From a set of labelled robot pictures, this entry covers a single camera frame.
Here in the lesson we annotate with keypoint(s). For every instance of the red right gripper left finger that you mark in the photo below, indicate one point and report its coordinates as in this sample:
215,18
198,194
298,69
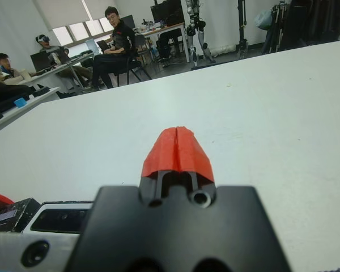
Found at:
161,153

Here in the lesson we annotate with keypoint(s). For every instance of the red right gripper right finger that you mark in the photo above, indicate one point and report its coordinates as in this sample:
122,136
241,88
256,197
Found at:
194,156

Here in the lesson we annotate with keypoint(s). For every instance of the black box lid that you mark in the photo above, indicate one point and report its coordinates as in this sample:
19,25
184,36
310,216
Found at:
14,215

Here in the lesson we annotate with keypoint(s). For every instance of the small black phone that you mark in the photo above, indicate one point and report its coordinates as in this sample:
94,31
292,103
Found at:
59,221

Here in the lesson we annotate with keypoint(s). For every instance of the black metal chair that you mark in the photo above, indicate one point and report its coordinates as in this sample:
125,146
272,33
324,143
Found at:
130,63

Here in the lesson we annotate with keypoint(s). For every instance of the small blue block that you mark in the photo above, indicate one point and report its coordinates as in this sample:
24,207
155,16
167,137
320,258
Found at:
20,102

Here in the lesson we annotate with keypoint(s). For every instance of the white side table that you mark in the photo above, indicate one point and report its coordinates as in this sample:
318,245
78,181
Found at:
37,103

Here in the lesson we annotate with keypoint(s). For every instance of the black bag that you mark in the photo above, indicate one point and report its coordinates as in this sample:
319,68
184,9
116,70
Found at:
3,95

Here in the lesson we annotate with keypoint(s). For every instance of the seated person behind desk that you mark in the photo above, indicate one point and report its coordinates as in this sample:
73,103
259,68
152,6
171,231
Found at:
165,45

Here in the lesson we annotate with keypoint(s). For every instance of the small black device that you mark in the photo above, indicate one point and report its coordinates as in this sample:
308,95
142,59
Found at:
41,91

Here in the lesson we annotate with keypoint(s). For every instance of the person wearing VR headset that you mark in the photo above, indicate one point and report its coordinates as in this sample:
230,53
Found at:
73,73

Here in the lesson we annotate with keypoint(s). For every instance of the man in black jacket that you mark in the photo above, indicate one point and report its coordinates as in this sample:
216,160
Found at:
119,39

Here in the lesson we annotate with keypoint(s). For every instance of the black laptop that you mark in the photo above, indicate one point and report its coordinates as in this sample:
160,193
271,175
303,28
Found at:
103,46

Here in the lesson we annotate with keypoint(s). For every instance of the white desk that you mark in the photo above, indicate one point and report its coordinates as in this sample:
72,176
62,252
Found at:
170,28

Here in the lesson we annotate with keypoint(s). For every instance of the person in beige jacket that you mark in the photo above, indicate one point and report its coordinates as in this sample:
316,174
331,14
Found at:
0,72

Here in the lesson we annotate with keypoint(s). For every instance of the grey office desk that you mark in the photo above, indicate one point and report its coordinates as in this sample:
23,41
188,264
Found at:
42,78

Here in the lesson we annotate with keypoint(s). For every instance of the humanoid robot legs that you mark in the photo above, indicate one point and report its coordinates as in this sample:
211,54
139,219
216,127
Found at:
197,25

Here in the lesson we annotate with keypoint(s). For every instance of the black hoist crane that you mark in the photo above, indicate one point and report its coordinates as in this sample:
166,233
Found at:
241,28

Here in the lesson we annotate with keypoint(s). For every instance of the black computer monitor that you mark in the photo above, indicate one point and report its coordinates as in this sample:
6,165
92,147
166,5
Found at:
160,12
175,11

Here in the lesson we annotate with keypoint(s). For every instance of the black desk monitor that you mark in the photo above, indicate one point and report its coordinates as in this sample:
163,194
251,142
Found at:
39,61

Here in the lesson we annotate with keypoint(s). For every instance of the folded black stands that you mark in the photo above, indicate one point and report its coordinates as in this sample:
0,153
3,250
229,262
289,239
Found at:
275,34

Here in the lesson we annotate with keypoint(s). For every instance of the translucent plastic bag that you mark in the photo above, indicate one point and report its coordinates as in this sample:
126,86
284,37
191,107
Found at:
263,18

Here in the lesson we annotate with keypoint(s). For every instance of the grey roller blind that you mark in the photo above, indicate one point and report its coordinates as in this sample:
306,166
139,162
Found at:
62,11

